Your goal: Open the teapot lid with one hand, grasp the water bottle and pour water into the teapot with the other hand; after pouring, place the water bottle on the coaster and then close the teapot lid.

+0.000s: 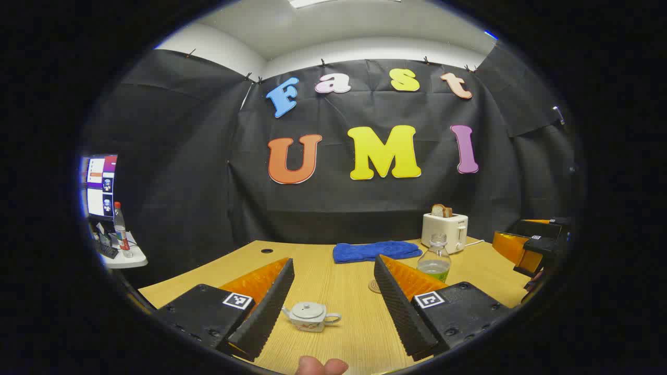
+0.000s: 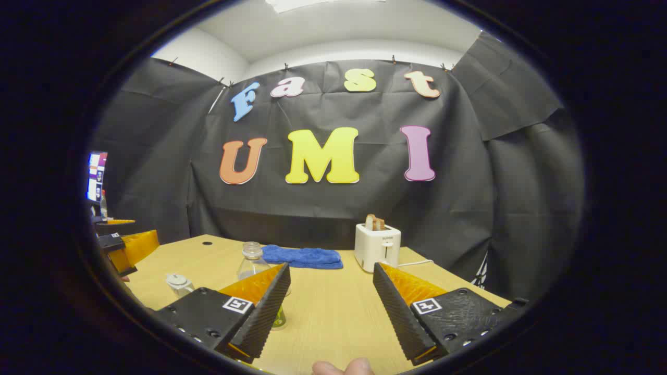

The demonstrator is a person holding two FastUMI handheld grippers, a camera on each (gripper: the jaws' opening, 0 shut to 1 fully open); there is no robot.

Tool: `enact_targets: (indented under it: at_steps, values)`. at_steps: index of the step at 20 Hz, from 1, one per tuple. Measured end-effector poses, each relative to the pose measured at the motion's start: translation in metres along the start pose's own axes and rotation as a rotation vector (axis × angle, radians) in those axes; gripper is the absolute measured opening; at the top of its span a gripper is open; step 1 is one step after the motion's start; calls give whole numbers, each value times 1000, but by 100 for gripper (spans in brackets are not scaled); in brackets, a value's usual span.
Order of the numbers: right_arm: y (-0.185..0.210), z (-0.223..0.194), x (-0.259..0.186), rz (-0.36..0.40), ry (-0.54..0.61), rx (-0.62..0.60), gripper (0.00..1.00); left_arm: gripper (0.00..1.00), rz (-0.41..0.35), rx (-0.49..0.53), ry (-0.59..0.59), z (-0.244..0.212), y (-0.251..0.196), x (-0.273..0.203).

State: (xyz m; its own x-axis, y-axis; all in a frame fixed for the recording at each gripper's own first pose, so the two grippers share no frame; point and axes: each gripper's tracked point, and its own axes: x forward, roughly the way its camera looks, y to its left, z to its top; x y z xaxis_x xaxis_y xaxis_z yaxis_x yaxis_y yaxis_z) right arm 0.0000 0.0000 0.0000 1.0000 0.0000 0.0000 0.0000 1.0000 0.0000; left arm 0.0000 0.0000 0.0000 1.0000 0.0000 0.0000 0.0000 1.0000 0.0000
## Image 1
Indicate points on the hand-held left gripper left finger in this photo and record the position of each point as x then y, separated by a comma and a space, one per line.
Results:
271, 312

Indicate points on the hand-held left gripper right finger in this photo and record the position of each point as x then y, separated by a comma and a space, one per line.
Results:
396, 312

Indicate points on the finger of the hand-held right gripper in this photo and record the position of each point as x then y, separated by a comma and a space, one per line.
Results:
542, 227
513, 249

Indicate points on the round brown coaster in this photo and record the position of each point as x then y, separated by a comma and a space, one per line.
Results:
373, 287

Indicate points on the white teacup lid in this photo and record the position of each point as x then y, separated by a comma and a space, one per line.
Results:
307, 311

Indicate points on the white ceramic teacup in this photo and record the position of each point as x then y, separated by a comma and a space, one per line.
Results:
311, 324

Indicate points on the clear plastic water bottle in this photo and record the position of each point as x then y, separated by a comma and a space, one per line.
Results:
435, 260

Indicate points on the red-capped plastic bottle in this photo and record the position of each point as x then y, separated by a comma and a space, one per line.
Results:
122, 234

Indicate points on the blue towel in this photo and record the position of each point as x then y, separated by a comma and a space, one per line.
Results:
375, 252

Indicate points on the cream toaster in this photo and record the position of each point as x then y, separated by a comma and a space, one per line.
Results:
443, 232

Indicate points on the bread slice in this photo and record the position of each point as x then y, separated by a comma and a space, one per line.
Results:
441, 211

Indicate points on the white side table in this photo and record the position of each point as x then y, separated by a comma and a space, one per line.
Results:
130, 259

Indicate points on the black keyboard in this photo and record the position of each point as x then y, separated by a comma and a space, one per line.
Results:
107, 250

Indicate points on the computer monitor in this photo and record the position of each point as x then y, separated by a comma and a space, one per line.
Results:
100, 187

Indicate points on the ceiling light panel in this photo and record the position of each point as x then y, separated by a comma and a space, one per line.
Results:
323, 2

